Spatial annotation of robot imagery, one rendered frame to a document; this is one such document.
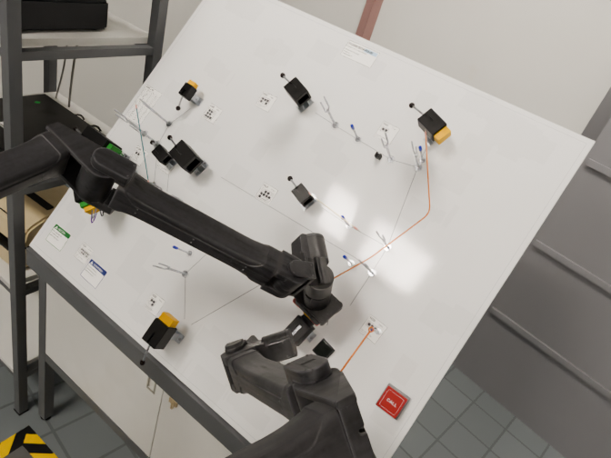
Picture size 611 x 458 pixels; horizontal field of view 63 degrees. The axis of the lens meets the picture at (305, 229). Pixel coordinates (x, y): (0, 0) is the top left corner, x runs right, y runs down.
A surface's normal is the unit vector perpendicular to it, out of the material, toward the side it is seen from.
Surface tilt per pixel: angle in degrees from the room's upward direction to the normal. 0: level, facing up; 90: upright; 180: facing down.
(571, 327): 90
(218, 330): 53
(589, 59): 90
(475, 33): 90
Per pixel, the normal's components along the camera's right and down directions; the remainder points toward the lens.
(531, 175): -0.28, -0.25
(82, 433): 0.28, -0.81
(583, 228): -0.68, 0.22
